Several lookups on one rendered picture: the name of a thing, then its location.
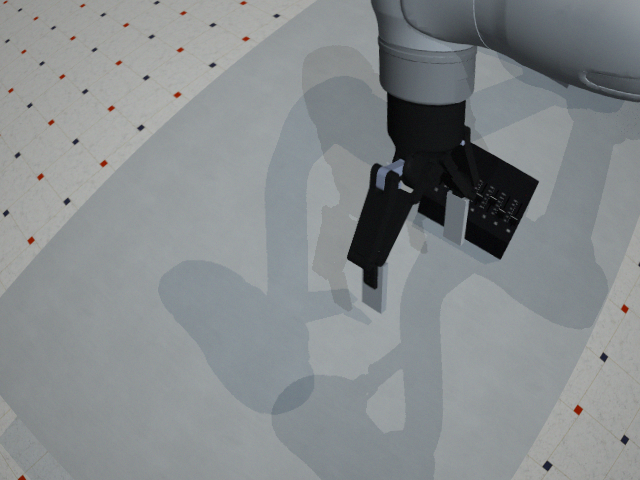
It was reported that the black lighting desk panel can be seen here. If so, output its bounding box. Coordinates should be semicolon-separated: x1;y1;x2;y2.
418;143;539;260

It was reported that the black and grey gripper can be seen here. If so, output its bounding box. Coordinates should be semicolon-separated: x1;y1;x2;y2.
347;92;480;314

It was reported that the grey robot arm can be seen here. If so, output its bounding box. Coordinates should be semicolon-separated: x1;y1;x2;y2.
371;0;640;106

